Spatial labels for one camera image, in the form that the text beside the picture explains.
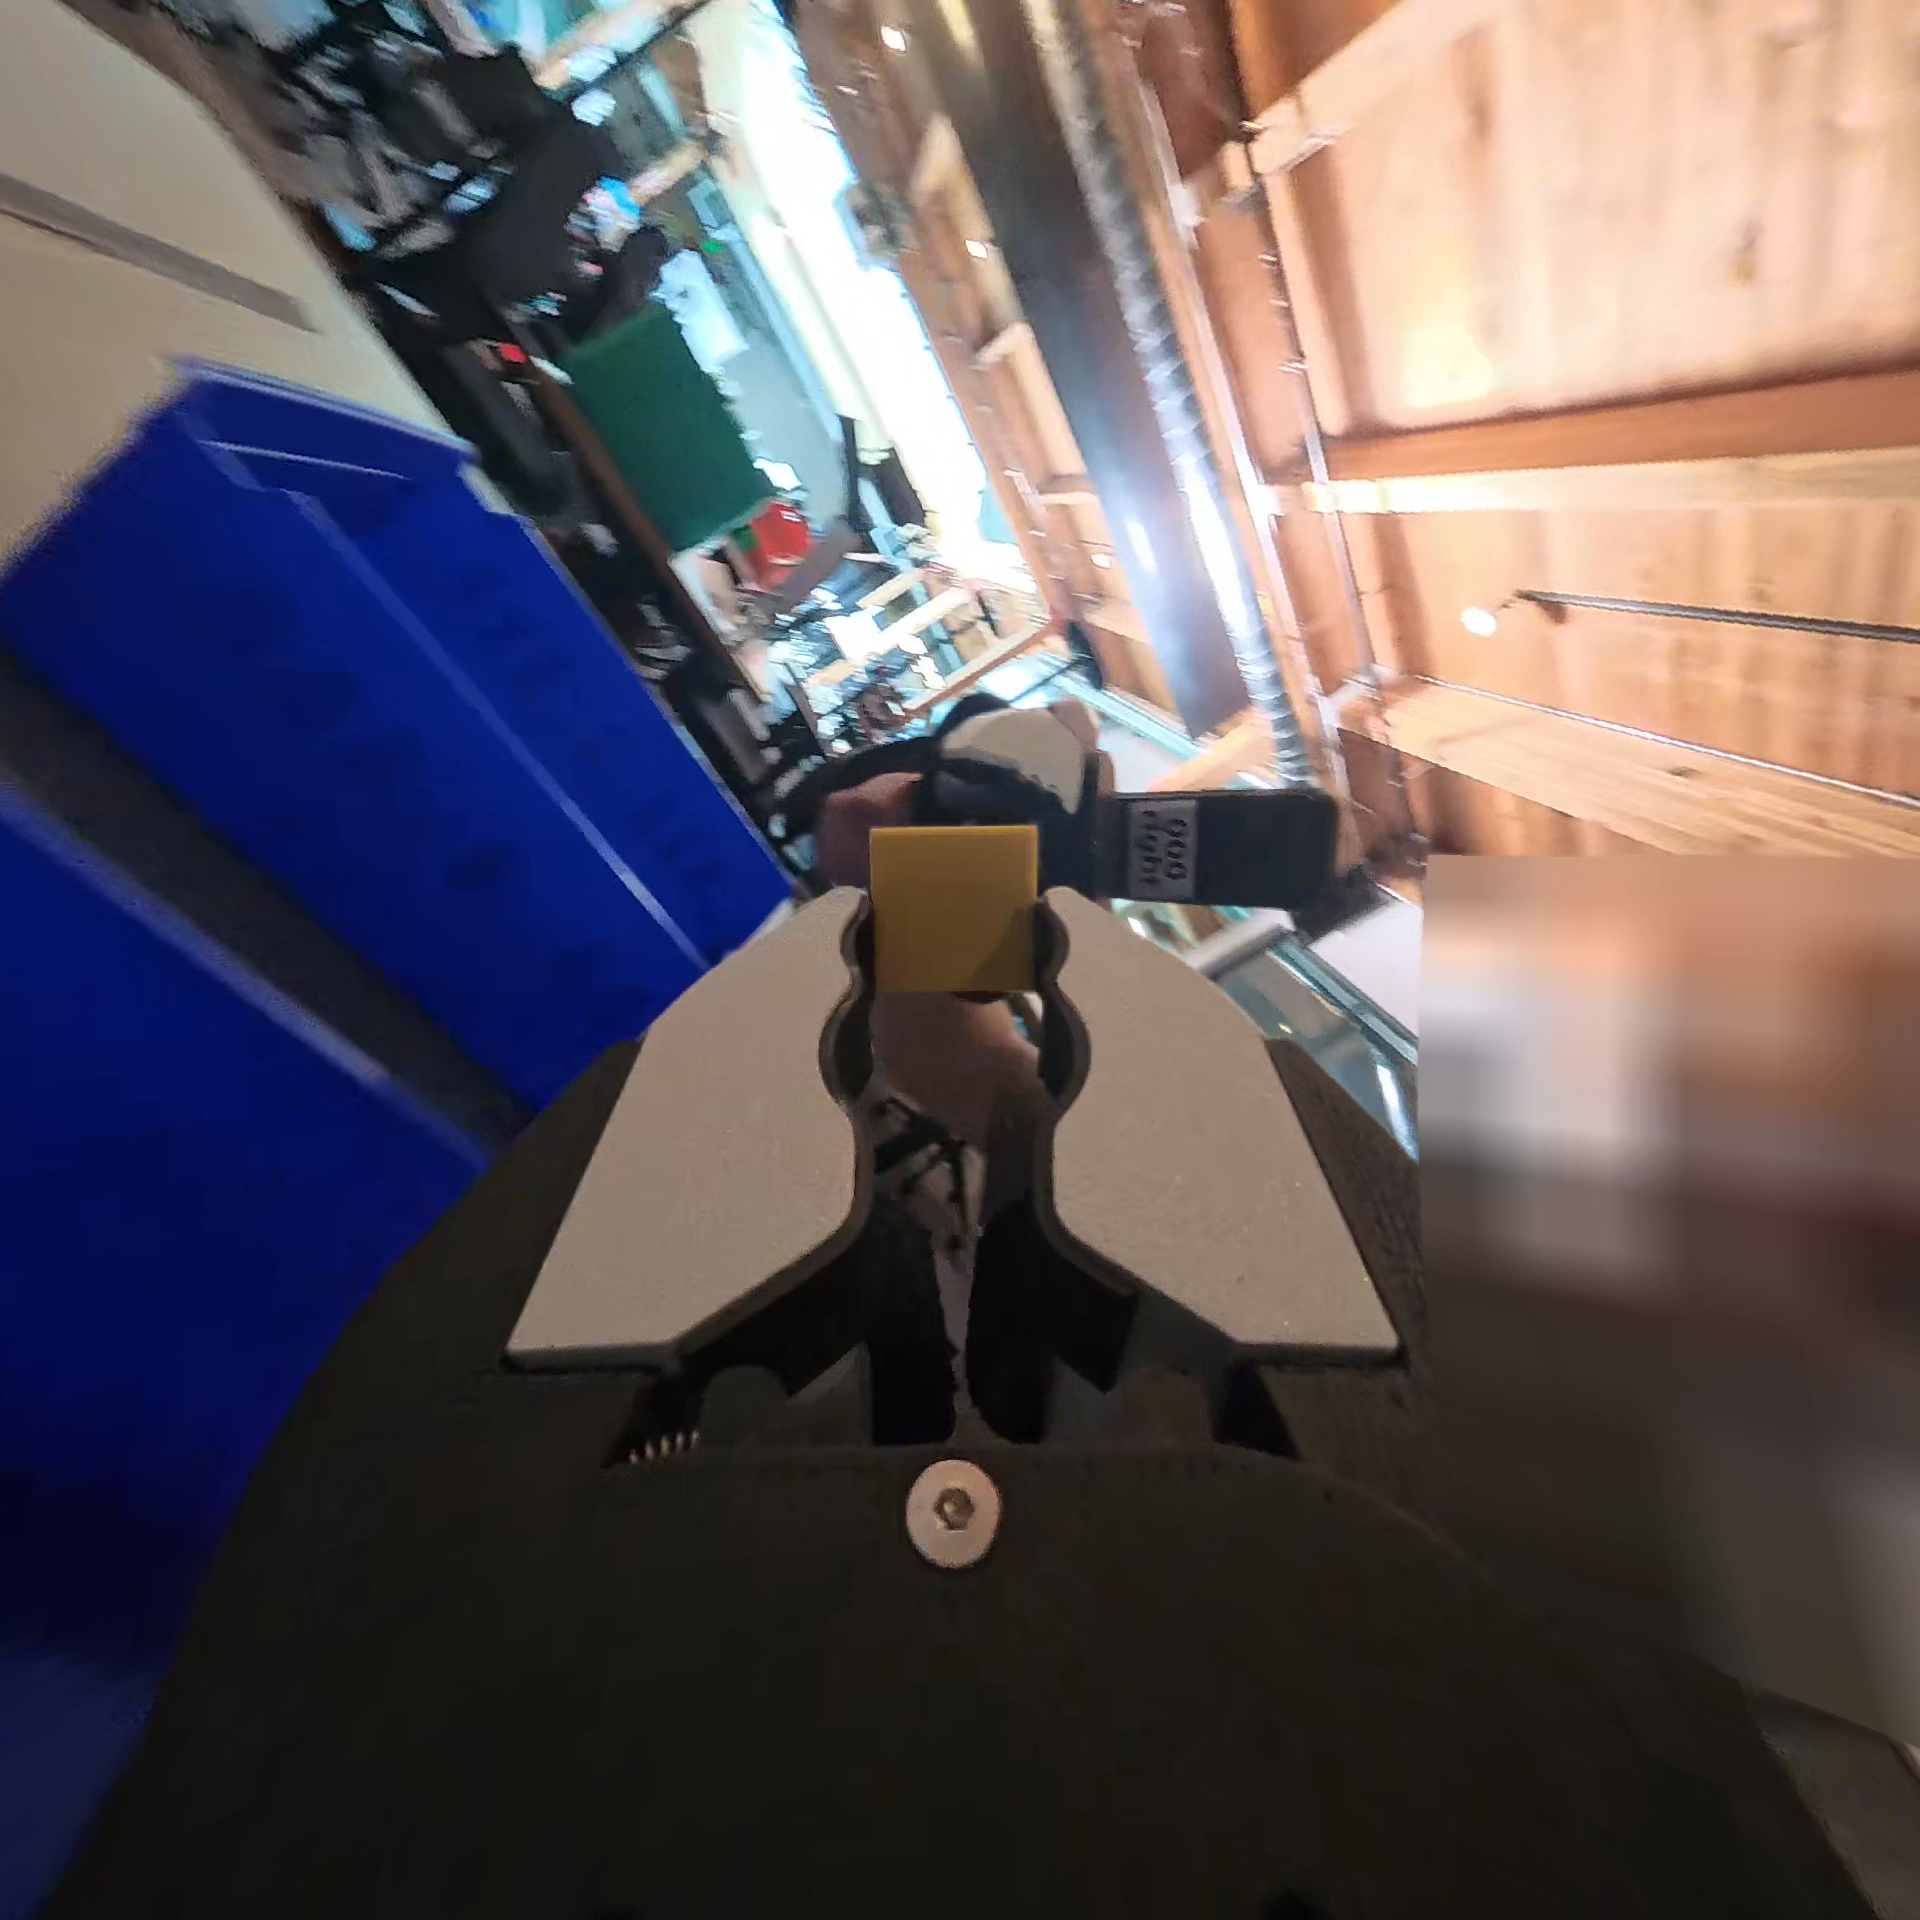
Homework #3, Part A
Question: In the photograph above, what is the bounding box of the blue plastic bin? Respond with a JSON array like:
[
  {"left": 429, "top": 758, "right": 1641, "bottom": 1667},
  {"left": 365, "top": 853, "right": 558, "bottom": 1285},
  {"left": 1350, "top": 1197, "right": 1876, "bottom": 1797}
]
[
  {"left": 0, "top": 358, "right": 798, "bottom": 1113},
  {"left": 0, "top": 779, "right": 496, "bottom": 1920}
]

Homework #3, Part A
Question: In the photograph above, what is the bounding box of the person's right hand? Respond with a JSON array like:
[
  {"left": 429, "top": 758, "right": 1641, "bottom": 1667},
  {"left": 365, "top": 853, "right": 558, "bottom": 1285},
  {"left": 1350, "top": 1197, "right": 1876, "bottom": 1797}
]
[{"left": 817, "top": 779, "right": 1057, "bottom": 1154}]

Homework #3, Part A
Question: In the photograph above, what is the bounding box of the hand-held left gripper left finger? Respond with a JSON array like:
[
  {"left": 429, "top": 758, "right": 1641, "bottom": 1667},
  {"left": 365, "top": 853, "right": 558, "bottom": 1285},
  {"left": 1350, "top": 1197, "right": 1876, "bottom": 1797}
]
[{"left": 505, "top": 888, "right": 875, "bottom": 1370}]

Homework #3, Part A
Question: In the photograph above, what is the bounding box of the wooden table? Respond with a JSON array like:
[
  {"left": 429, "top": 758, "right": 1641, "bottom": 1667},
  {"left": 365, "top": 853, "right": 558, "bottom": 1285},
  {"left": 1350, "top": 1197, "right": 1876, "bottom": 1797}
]
[{"left": 525, "top": 358, "right": 753, "bottom": 707}]

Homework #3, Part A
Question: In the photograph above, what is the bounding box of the silver ventilation duct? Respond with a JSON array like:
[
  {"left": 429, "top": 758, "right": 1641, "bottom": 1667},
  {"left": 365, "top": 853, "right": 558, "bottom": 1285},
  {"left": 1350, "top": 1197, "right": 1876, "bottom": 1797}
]
[{"left": 1096, "top": 90, "right": 1321, "bottom": 784}]

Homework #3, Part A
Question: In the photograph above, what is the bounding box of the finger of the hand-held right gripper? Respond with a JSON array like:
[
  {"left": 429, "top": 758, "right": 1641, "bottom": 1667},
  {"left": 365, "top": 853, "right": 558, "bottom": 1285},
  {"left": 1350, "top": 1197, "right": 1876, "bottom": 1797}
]
[{"left": 931, "top": 705, "right": 1105, "bottom": 828}]

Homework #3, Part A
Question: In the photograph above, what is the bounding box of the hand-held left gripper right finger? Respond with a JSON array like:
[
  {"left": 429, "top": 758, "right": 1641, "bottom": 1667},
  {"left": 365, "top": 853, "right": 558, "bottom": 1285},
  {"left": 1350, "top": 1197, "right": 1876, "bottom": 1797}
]
[{"left": 1037, "top": 888, "right": 1404, "bottom": 1364}]

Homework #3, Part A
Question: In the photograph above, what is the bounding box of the green mat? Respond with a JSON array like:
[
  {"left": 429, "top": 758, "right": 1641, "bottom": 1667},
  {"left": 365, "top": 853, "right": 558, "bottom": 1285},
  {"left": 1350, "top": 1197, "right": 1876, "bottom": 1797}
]
[{"left": 569, "top": 307, "right": 771, "bottom": 553}]

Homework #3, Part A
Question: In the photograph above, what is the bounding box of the yellow wooden cube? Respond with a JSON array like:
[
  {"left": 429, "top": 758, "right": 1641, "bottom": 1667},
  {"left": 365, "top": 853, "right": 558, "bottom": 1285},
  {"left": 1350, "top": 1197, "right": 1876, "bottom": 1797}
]
[{"left": 870, "top": 825, "right": 1045, "bottom": 996}]

